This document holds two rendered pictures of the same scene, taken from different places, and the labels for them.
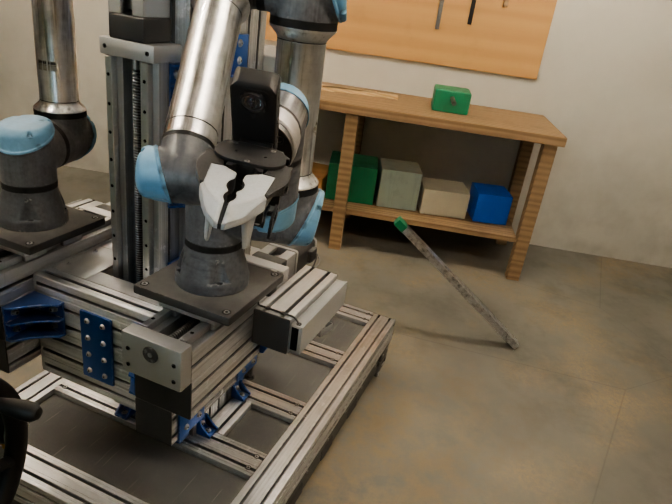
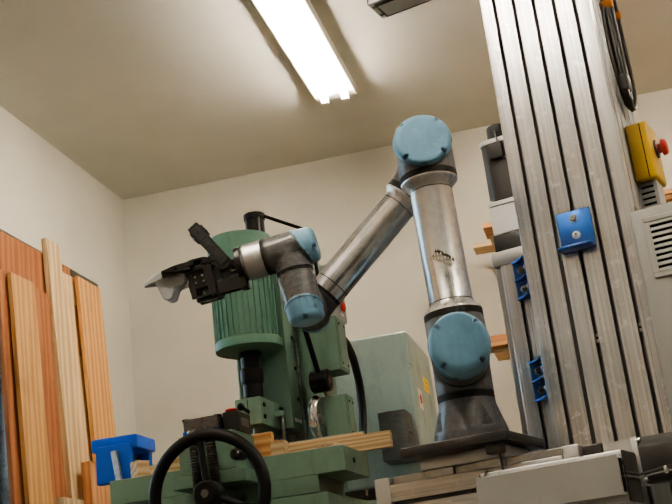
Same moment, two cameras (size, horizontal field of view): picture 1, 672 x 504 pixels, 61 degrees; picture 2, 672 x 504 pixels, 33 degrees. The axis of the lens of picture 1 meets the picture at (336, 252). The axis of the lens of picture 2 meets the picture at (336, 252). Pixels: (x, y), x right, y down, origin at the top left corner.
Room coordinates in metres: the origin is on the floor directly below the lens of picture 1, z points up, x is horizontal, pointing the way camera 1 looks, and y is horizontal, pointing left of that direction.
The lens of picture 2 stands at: (1.13, -2.04, 0.51)
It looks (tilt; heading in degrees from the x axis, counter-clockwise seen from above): 18 degrees up; 98
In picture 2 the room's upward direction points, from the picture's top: 7 degrees counter-clockwise
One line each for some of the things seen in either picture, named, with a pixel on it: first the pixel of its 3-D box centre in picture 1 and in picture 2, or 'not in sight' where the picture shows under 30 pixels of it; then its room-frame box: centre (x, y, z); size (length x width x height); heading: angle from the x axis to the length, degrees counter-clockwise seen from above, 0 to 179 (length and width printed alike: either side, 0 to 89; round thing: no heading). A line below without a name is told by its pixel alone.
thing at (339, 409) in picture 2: not in sight; (336, 419); (0.69, 0.92, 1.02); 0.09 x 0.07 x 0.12; 172
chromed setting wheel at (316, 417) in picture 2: not in sight; (318, 419); (0.65, 0.86, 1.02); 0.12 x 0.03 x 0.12; 82
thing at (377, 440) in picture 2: not in sight; (276, 456); (0.55, 0.75, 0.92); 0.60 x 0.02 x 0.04; 172
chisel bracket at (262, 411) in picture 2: not in sight; (259, 418); (0.51, 0.77, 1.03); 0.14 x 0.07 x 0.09; 82
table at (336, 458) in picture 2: not in sight; (233, 477); (0.46, 0.65, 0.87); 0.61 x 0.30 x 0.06; 172
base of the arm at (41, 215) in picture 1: (31, 199); not in sight; (1.22, 0.71, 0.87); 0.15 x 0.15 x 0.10
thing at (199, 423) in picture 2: not in sight; (217, 424); (0.45, 0.56, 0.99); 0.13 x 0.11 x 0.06; 172
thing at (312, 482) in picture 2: not in sight; (254, 498); (0.50, 0.69, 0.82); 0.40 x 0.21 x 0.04; 172
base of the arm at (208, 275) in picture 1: (213, 257); (469, 419); (1.05, 0.25, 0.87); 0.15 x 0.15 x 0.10
